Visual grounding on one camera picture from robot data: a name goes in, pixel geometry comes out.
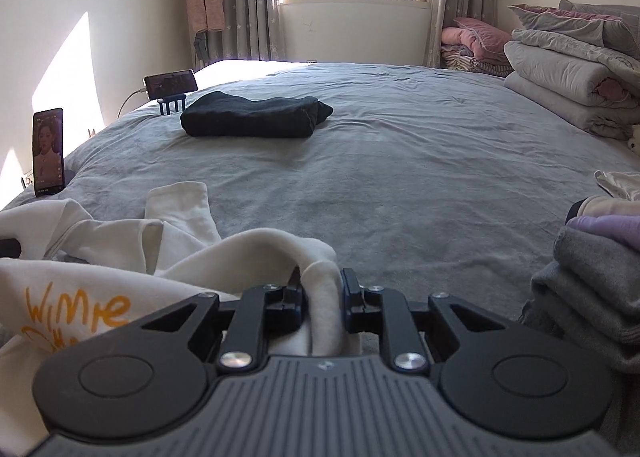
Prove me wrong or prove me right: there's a white Winnie sweatshirt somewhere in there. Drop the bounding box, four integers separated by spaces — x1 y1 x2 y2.
1 182 361 456

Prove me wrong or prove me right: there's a grey folded clothes pile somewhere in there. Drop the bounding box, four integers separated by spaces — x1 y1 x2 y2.
520 226 639 454

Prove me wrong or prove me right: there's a grey bed sheet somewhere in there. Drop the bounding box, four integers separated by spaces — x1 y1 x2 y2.
0 60 640 438

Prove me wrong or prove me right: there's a folded black garment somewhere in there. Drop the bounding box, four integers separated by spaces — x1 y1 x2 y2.
180 91 333 138

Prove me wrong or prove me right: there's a blue phone stand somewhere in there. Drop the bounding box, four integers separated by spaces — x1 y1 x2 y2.
157 94 186 116

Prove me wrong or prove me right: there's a landscape phone on stand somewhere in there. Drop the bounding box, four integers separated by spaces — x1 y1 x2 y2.
143 69 198 100

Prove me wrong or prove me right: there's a purple folded garment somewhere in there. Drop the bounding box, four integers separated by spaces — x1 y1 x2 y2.
566 215 640 251

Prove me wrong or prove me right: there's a small white folded garment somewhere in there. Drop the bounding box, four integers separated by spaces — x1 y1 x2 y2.
593 170 640 201

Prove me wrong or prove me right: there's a left grey star curtain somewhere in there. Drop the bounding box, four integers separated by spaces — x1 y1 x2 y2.
191 0 283 66

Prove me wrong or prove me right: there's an upright smartphone playing video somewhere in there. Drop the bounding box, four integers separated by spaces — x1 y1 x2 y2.
32 108 66 197

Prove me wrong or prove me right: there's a pink pillow pile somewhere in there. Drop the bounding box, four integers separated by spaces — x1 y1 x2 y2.
440 17 513 78

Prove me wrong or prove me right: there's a white plush toy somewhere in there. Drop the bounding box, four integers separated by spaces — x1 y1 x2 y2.
627 125 640 154

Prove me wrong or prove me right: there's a folded grey quilt stack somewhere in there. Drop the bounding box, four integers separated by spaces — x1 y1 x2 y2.
504 0 639 144

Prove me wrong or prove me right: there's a white charging cable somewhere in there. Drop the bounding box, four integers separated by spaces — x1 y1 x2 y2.
117 88 149 119

